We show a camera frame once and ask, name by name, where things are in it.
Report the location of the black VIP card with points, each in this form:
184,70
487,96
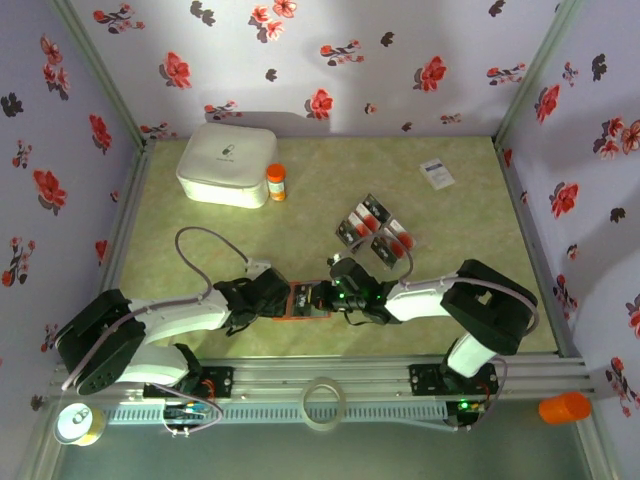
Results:
377,206
384,255
302,300
347,234

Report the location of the orange card holder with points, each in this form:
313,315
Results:
305,318

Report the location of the red circle card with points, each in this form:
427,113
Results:
394,245
403,235
368,218
358,226

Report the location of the red black battery packs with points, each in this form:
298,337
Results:
381,231

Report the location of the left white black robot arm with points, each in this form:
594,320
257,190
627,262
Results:
175,315

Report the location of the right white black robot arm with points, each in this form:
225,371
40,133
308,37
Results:
420,300

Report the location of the clear tape roll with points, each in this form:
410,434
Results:
306,406

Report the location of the orange pill bottle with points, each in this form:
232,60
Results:
276,182

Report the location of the white medicine box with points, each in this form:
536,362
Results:
225,165

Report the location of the green circuit board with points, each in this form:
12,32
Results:
192,411
465,406

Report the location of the small white paper packet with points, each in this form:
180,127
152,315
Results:
437,174

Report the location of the orange plastic cup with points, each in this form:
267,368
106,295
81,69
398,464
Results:
565,407

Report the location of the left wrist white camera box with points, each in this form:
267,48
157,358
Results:
260,264

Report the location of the aluminium frame rail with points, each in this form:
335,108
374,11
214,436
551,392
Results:
280,372

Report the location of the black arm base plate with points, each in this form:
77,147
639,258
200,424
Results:
222,380
422,378

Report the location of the aluminium side rail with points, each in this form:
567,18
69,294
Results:
517,200
127,200

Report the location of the aluminium frame post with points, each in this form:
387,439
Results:
538,65
98,65

